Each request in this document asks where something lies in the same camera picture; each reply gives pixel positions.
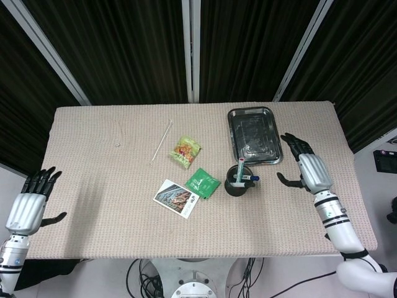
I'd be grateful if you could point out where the thin white stick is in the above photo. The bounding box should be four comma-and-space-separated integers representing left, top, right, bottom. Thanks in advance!
151, 119, 174, 166

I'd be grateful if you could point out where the green red marker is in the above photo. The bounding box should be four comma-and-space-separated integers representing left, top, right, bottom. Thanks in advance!
236, 157, 246, 184

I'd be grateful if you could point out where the white picture card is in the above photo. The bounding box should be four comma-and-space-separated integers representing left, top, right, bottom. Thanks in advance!
153, 179, 200, 219

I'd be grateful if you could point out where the silver frame post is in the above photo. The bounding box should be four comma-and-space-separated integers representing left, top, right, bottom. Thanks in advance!
2, 0, 92, 106
181, 0, 202, 104
272, 0, 334, 102

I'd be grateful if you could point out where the black electronic device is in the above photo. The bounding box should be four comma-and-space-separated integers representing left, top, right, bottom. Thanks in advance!
373, 148, 397, 173

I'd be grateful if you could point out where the rectangular metal tray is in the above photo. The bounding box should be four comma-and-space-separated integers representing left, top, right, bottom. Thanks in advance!
227, 106, 284, 166

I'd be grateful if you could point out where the beige woven tablecloth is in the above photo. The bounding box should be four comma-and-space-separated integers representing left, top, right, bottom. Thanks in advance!
23, 99, 378, 260

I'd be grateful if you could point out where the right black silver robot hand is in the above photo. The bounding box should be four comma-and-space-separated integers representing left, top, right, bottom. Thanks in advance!
276, 132, 334, 197

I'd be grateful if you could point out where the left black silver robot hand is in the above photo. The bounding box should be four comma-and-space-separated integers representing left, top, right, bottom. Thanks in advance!
5, 166, 68, 237

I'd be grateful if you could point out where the black pen cup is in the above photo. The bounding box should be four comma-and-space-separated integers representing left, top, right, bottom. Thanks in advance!
224, 165, 254, 197

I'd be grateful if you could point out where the black cable bundle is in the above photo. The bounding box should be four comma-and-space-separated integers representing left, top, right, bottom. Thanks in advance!
126, 258, 164, 298
228, 257, 338, 298

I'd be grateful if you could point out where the green orange snack packet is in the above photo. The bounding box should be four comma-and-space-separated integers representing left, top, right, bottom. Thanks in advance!
169, 135, 202, 170

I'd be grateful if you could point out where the black pleated curtain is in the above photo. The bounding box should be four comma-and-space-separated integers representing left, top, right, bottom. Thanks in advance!
0, 0, 82, 174
279, 0, 397, 155
198, 0, 325, 102
21, 0, 190, 106

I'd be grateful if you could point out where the green sachet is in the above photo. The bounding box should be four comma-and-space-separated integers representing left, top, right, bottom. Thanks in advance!
185, 168, 221, 200

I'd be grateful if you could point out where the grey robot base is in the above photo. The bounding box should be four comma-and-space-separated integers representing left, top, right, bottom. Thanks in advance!
148, 257, 240, 298

